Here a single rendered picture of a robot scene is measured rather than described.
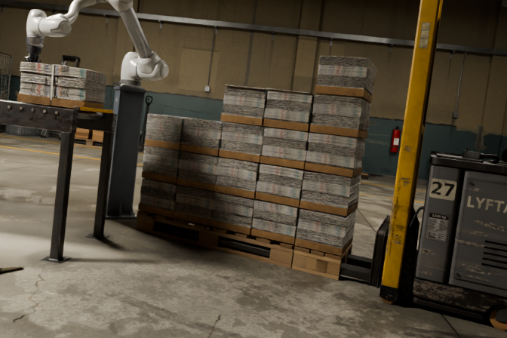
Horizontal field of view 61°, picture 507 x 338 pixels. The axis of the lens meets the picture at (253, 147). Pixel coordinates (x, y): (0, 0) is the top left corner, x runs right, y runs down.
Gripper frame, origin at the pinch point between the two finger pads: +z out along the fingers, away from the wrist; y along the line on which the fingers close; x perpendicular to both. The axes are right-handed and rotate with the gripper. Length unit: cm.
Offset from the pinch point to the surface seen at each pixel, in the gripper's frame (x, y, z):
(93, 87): -40.0, -3.6, -1.0
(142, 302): -101, -60, 91
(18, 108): -13.2, -28.7, 15.5
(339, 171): -186, 10, 27
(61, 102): -28.0, -14.2, 9.5
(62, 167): -40, -29, 43
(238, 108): -120, 31, -2
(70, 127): -43, -29, 22
